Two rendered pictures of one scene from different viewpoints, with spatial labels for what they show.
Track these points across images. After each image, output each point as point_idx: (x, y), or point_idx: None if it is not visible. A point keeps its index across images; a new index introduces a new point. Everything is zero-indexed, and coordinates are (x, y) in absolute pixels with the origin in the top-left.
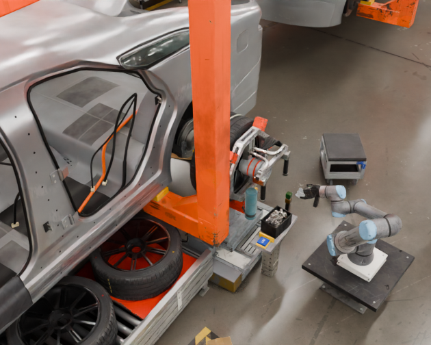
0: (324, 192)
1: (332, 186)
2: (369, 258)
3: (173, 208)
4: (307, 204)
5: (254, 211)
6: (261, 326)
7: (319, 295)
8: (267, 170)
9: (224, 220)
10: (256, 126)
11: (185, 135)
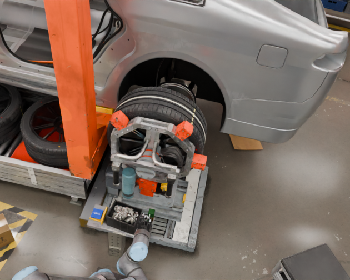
0: (135, 235)
1: (141, 239)
2: None
3: None
4: (228, 265)
5: (124, 190)
6: (46, 260)
7: None
8: (128, 163)
9: (81, 161)
10: (176, 128)
11: None
